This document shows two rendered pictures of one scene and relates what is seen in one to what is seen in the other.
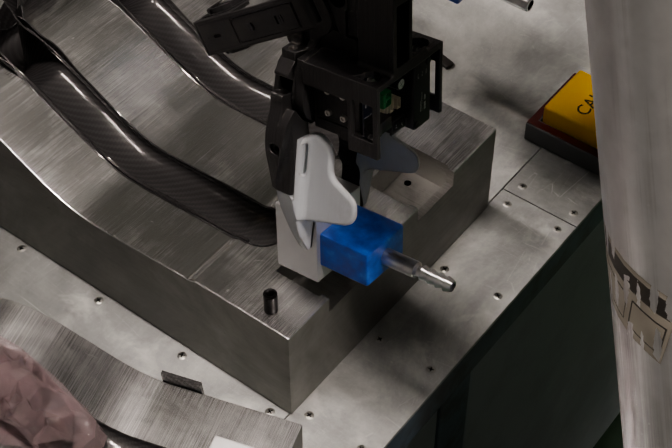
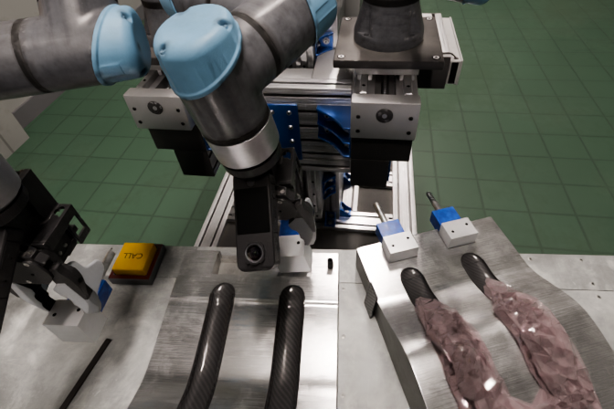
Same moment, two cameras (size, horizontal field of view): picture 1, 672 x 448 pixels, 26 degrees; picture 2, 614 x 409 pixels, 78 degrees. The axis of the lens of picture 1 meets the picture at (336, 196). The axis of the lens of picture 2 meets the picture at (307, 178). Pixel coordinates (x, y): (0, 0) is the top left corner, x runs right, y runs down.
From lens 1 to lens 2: 0.92 m
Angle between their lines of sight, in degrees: 74
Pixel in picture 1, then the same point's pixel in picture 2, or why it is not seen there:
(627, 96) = not seen: outside the picture
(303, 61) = (291, 180)
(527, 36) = not seen: hidden behind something
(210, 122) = (236, 371)
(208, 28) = (275, 252)
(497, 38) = not seen: hidden behind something
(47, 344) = (411, 334)
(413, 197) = (231, 270)
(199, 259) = (324, 309)
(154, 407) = (389, 295)
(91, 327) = (357, 385)
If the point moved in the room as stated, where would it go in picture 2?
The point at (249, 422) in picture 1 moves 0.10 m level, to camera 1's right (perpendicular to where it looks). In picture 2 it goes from (368, 262) to (333, 225)
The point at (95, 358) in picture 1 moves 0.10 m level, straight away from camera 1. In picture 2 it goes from (395, 321) to (354, 378)
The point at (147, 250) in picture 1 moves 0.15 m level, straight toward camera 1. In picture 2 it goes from (334, 335) to (398, 267)
